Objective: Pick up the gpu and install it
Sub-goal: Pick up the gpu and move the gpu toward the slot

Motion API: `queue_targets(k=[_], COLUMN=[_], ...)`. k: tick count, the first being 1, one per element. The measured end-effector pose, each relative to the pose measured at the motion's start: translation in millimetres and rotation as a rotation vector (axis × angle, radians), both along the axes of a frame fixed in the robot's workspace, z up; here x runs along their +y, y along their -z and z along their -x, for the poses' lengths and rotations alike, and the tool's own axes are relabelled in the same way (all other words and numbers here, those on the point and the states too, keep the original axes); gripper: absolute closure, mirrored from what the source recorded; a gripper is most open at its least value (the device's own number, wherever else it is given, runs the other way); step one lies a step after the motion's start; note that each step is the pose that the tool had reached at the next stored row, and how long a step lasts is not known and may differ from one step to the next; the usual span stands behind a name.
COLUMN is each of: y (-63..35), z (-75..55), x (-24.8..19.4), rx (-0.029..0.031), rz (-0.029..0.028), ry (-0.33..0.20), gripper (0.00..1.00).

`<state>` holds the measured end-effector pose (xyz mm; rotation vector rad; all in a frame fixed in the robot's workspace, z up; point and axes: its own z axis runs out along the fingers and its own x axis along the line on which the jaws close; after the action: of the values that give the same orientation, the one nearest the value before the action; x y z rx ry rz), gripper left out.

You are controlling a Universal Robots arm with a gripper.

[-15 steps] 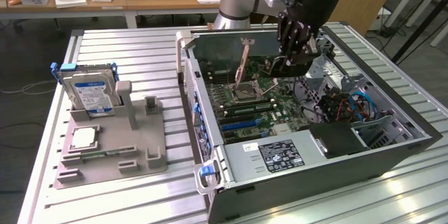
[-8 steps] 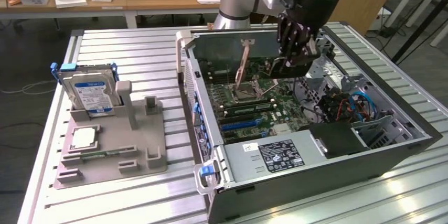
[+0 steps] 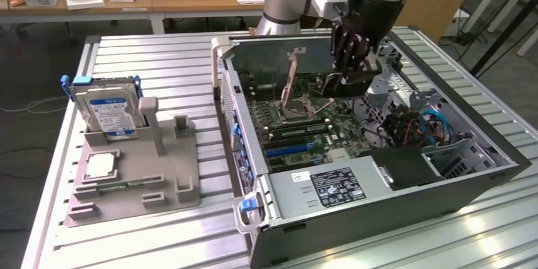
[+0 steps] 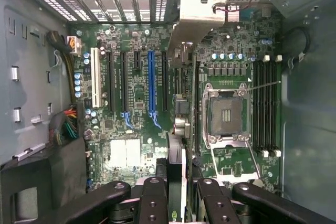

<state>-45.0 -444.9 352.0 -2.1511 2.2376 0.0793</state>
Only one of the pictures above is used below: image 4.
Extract silver chipset heatsink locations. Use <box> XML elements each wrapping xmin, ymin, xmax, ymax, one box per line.
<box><xmin>109</xmin><ymin>137</ymin><xmax>142</xmax><ymax>168</ymax></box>

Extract silver socket cover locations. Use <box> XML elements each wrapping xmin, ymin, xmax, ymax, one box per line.
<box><xmin>209</xmin><ymin>140</ymin><xmax>262</xmax><ymax>180</ymax></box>

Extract CPU socket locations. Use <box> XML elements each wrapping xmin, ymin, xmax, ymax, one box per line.
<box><xmin>201</xmin><ymin>82</ymin><xmax>251</xmax><ymax>143</ymax></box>

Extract black plastic shroud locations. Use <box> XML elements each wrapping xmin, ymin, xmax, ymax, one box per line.
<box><xmin>0</xmin><ymin>137</ymin><xmax>89</xmax><ymax>224</ymax></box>

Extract green motherboard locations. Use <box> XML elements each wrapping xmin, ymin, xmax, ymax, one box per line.
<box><xmin>68</xmin><ymin>7</ymin><xmax>286</xmax><ymax>204</ymax></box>

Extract black RAM slot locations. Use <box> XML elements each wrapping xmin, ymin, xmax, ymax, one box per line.
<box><xmin>263</xmin><ymin>54</ymin><xmax>272</xmax><ymax>158</ymax></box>
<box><xmin>259</xmin><ymin>60</ymin><xmax>266</xmax><ymax>155</ymax></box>
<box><xmin>253</xmin><ymin>60</ymin><xmax>260</xmax><ymax>155</ymax></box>
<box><xmin>271</xmin><ymin>54</ymin><xmax>283</xmax><ymax>158</ymax></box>

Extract long black expansion slot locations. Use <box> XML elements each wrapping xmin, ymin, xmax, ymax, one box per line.
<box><xmin>194</xmin><ymin>60</ymin><xmax>202</xmax><ymax>155</ymax></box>
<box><xmin>120</xmin><ymin>50</ymin><xmax>132</xmax><ymax>130</ymax></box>
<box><xmin>161</xmin><ymin>50</ymin><xmax>169</xmax><ymax>112</ymax></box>

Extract black PC case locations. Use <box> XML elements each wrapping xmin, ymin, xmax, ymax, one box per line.
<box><xmin>0</xmin><ymin>0</ymin><xmax>336</xmax><ymax>224</ymax></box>

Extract blue expansion slot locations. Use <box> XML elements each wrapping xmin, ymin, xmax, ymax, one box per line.
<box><xmin>147</xmin><ymin>50</ymin><xmax>162</xmax><ymax>130</ymax></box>

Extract thin metal locking lever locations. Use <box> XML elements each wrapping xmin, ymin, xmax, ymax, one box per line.
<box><xmin>248</xmin><ymin>80</ymin><xmax>281</xmax><ymax>91</ymax></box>

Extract white expansion slot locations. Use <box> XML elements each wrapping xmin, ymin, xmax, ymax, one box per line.
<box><xmin>90</xmin><ymin>47</ymin><xmax>102</xmax><ymax>109</ymax></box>

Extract short black expansion slot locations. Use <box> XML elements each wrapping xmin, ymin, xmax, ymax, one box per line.
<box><xmin>133</xmin><ymin>50</ymin><xmax>142</xmax><ymax>70</ymax></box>

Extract multicolour power cable bundle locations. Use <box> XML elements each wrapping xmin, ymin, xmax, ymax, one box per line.
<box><xmin>48</xmin><ymin>104</ymin><xmax>85</xmax><ymax>147</ymax></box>

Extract black looped cable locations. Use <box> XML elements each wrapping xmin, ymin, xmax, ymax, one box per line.
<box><xmin>285</xmin><ymin>26</ymin><xmax>312</xmax><ymax>61</ymax></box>

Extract yellow and black power cable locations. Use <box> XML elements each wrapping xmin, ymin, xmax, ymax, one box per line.
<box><xmin>47</xmin><ymin>31</ymin><xmax>81</xmax><ymax>104</ymax></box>

